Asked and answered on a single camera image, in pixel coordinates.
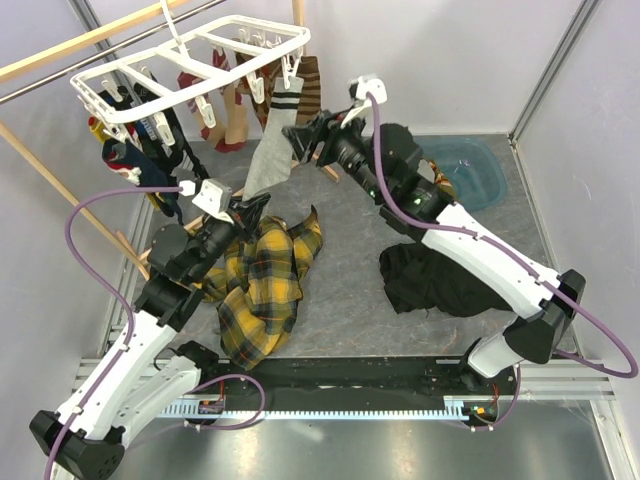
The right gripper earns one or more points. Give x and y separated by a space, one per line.
304 140

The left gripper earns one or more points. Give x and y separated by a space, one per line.
248 212

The grey sock black stripes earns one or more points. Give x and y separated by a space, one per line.
271 162

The olive striped sock front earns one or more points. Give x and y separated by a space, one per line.
438 178

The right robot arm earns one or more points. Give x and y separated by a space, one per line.
386 168

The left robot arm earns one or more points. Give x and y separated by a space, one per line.
89 433

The white plastic clip hanger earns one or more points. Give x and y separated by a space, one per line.
263 41

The brown beige striped sock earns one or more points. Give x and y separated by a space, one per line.
310 97

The argyle orange beige sock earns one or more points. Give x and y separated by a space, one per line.
268 74

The yellow plaid shirt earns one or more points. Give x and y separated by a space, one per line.
258 288

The black patterned sock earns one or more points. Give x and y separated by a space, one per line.
154 148

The navy santa sock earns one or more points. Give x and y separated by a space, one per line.
125 159

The blue plastic basin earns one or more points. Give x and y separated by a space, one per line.
472 168

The yellow sock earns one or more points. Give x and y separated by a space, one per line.
98 129

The black garment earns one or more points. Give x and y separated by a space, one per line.
416 277

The metal hanging rod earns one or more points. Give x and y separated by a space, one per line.
100 55

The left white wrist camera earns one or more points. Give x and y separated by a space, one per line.
214 199

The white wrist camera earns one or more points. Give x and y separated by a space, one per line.
214 199
363 91

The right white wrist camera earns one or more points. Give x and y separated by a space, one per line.
363 91

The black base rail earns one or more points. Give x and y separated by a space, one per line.
356 388

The wooden drying rack frame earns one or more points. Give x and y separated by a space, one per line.
63 50

